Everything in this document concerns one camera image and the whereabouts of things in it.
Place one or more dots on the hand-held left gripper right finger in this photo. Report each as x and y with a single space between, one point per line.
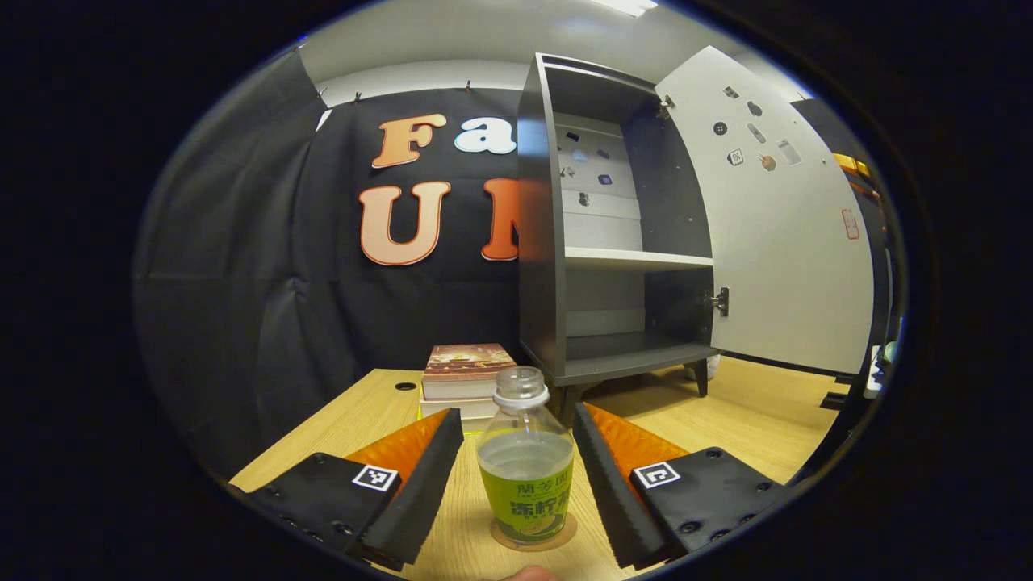
609 484

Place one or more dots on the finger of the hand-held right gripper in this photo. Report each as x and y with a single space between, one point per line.
851 168

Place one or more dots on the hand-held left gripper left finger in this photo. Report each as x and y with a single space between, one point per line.
420 484

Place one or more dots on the round brown coaster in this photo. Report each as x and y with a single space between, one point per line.
565 534

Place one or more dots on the green label drink bottle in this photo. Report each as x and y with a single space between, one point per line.
524 484

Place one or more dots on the beige cabinet door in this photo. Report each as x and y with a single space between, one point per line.
775 242

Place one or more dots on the metal cabinet hinge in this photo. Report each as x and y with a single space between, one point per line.
667 106
721 301

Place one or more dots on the brown cover book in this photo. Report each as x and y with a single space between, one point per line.
468 361

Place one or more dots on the small white object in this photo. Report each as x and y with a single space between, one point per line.
710 367

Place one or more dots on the large ceiling light panel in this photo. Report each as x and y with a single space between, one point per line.
629 6

